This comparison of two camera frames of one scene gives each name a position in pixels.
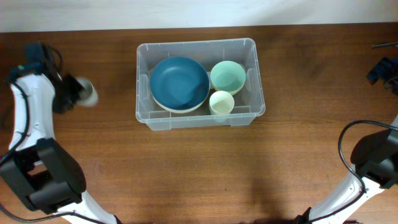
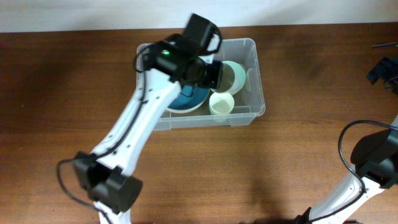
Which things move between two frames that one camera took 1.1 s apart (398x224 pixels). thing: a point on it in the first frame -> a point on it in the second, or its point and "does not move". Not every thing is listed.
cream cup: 221,102 does not move
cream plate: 176,111 does not move
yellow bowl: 236,91 does not move
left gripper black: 63,106 -> 215,80
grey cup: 88,95 -> 232,78
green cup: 221,117 does not move
